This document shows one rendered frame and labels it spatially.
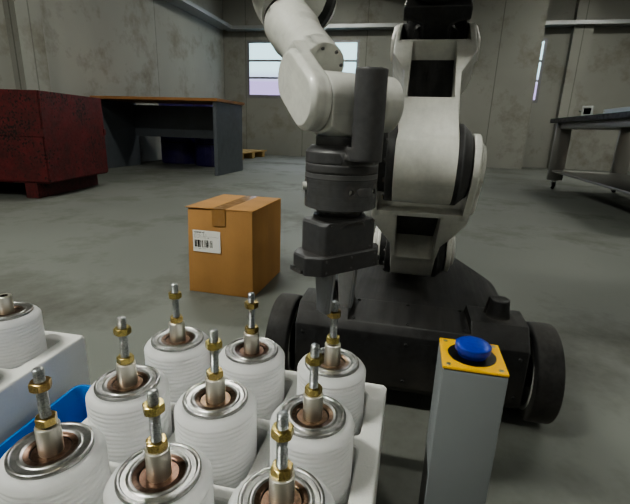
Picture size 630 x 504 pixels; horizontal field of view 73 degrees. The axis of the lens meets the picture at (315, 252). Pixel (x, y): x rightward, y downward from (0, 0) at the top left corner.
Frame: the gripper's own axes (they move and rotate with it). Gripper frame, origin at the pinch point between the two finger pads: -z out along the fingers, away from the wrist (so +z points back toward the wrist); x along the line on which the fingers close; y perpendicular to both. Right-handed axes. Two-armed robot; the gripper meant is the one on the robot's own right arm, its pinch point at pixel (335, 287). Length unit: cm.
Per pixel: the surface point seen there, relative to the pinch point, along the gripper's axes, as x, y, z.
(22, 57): 2, 486, 75
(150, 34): 175, 654, 141
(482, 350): 7.3, -17.4, -3.2
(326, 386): -3.5, -3.2, -11.8
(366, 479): -4.8, -12.8, -18.1
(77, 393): -28, 35, -25
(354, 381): 0.1, -4.6, -11.6
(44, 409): -33.3, 2.0, -6.0
